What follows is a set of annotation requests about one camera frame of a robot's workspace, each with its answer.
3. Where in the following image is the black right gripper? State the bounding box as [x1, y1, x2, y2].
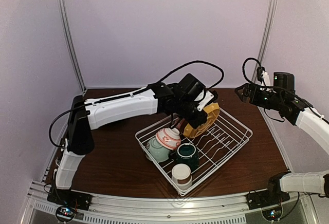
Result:
[235, 82, 284, 110]

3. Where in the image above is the yellow dotted plate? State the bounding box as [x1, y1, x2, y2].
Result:
[182, 102, 220, 139]

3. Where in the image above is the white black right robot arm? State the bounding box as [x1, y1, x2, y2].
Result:
[234, 71, 328, 204]

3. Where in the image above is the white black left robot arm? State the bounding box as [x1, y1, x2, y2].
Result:
[53, 73, 216, 206]

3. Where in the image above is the pink white floral bowl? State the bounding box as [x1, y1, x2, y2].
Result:
[155, 127, 181, 150]

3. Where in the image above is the dark green mug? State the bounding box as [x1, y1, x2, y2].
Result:
[170, 143, 199, 171]

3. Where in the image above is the pale green bowl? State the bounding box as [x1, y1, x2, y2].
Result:
[146, 137, 170, 163]

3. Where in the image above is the white brown cup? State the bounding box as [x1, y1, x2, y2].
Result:
[172, 163, 192, 190]

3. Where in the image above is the right circuit board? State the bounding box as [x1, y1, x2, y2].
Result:
[262, 207, 283, 221]

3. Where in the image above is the circuit board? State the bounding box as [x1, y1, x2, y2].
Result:
[262, 207, 283, 221]
[55, 206, 77, 222]

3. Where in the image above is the left circuit board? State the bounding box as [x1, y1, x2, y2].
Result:
[55, 206, 77, 222]

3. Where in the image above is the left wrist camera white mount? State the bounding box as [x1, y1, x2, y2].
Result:
[194, 90, 218, 111]

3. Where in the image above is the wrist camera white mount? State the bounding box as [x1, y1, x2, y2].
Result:
[194, 90, 218, 111]
[257, 67, 271, 90]

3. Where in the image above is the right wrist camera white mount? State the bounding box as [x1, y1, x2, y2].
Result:
[257, 67, 271, 90]

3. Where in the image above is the white wire dish rack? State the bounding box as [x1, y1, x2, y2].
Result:
[135, 108, 252, 196]

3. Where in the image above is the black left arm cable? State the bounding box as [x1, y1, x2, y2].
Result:
[48, 60, 224, 147]

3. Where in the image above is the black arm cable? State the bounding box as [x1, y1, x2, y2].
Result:
[48, 60, 224, 147]
[242, 56, 286, 122]

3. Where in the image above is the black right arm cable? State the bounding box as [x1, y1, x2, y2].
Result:
[242, 56, 286, 122]

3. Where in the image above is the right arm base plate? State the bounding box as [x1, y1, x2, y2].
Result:
[246, 190, 290, 210]

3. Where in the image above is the right aluminium frame post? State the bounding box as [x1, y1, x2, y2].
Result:
[248, 0, 280, 86]

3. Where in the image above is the aluminium frame post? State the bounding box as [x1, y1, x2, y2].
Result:
[57, 0, 87, 92]
[248, 0, 280, 86]

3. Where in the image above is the front aluminium rail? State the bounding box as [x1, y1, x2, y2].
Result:
[19, 181, 320, 223]

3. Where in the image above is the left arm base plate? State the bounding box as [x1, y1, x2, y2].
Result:
[47, 187, 93, 211]

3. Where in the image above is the left aluminium frame post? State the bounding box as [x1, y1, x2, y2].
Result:
[57, 0, 87, 92]

